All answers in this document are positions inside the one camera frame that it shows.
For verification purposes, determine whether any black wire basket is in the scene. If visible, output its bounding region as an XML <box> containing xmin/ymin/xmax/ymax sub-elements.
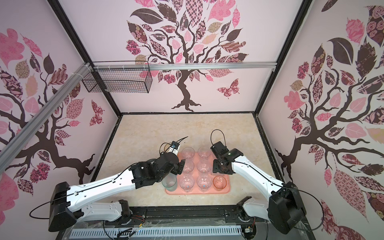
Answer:
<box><xmin>82</xmin><ymin>60</ymin><xmax>153</xmax><ymax>94</ymax></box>

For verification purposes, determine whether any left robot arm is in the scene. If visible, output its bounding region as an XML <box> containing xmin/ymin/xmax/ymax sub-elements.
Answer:
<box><xmin>49</xmin><ymin>153</ymin><xmax>185</xmax><ymax>232</ymax></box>

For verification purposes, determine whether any teal plastic cup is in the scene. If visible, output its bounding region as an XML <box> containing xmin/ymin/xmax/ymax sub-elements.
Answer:
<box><xmin>162</xmin><ymin>174</ymin><xmax>178</xmax><ymax>192</ymax></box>

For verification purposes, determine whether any aluminium rail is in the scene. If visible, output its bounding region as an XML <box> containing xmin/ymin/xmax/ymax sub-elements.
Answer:
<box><xmin>1</xmin><ymin>63</ymin><xmax>92</xmax><ymax>173</ymax></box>
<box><xmin>93</xmin><ymin>62</ymin><xmax>277</xmax><ymax>71</ymax></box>

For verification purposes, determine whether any orange-pink cup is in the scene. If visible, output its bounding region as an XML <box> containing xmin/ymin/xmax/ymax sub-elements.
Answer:
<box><xmin>213</xmin><ymin>176</ymin><xmax>227</xmax><ymax>191</ymax></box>

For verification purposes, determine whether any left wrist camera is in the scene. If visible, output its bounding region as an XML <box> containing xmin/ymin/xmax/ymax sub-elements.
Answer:
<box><xmin>166</xmin><ymin>141</ymin><xmax>180</xmax><ymax>155</ymax></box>

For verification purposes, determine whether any back aluminium rail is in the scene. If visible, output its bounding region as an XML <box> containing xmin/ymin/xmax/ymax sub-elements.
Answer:
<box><xmin>93</xmin><ymin>62</ymin><xmax>277</xmax><ymax>71</ymax></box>

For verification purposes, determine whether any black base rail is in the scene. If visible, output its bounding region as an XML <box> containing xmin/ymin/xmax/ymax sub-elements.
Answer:
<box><xmin>56</xmin><ymin>205</ymin><xmax>315</xmax><ymax>240</ymax></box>

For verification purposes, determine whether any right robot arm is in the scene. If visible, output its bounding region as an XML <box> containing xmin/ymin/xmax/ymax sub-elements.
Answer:
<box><xmin>211</xmin><ymin>142</ymin><xmax>307</xmax><ymax>235</ymax></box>

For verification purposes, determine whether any left aluminium rail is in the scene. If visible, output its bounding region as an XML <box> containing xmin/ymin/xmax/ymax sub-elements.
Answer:
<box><xmin>1</xmin><ymin>63</ymin><xmax>92</xmax><ymax>173</ymax></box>

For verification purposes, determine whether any pink tray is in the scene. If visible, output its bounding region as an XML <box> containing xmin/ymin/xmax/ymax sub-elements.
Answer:
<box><xmin>165</xmin><ymin>154</ymin><xmax>231</xmax><ymax>195</ymax></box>

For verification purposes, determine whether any white slotted cable duct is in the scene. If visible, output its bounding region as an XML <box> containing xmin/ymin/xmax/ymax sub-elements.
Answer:
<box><xmin>68</xmin><ymin>226</ymin><xmax>243</xmax><ymax>240</ymax></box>

